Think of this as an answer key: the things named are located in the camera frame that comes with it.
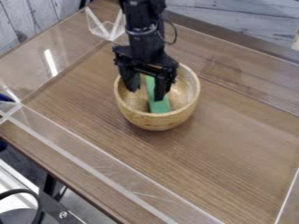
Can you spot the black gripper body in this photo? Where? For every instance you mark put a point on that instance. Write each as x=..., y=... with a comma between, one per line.
x=146, y=51

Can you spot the clear acrylic tray wall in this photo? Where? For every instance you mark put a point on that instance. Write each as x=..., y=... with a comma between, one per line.
x=223, y=169

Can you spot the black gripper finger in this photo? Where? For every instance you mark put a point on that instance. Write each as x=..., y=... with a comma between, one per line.
x=130, y=75
x=163, y=82

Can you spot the green rectangular block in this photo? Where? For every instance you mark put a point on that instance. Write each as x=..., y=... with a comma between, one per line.
x=158, y=107

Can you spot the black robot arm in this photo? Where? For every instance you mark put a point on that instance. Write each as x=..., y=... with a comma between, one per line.
x=143, y=13

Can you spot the brown wooden bowl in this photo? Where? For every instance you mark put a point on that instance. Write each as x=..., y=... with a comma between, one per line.
x=183, y=96

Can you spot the black metal table leg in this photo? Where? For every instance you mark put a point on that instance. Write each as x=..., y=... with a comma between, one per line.
x=50, y=185

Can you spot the clear acrylic corner bracket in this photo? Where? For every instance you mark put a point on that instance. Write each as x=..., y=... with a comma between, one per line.
x=104, y=29

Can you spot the blue object at edge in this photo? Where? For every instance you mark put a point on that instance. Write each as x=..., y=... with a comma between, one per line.
x=6, y=98

